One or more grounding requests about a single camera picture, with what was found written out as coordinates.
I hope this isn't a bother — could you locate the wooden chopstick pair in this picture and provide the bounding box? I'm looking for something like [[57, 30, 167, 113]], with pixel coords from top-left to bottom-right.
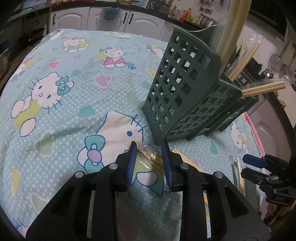
[[226, 37, 262, 82], [215, 0, 252, 72], [137, 143, 164, 170], [232, 157, 246, 196], [242, 81, 286, 97]]

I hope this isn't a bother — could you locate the dark green plastic utensil basket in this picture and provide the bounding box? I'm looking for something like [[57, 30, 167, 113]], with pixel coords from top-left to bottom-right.
[[142, 27, 258, 146]]

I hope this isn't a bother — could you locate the large steel stock pot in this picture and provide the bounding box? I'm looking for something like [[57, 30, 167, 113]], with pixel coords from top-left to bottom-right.
[[199, 14, 217, 28]]

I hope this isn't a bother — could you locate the blue hanging basket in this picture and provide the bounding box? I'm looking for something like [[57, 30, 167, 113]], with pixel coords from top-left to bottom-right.
[[102, 7, 122, 21]]

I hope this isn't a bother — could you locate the hanging wire skimmer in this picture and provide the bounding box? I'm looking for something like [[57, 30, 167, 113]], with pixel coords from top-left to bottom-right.
[[269, 41, 290, 72]]

